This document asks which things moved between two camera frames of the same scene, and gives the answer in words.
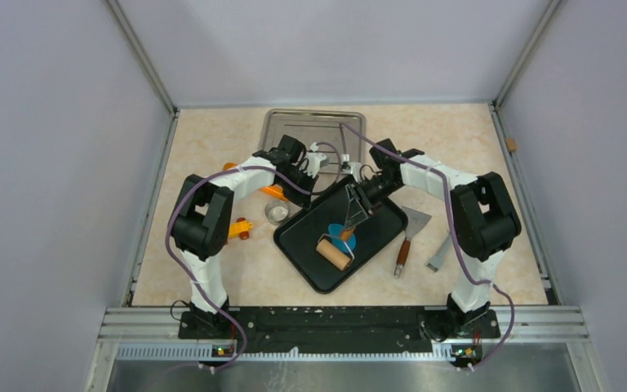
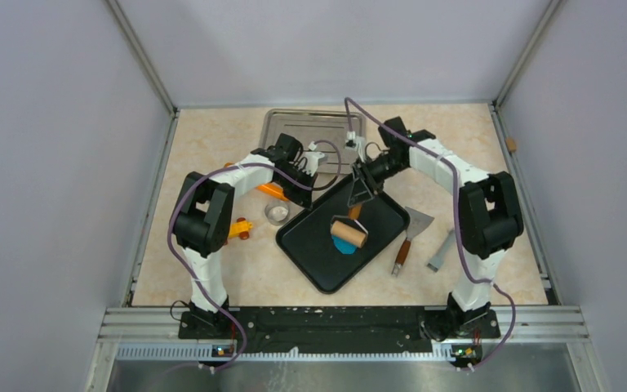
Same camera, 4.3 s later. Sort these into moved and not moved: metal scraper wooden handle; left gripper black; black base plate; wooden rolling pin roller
Moved: wooden rolling pin roller
Not moved: metal scraper wooden handle; black base plate; left gripper black
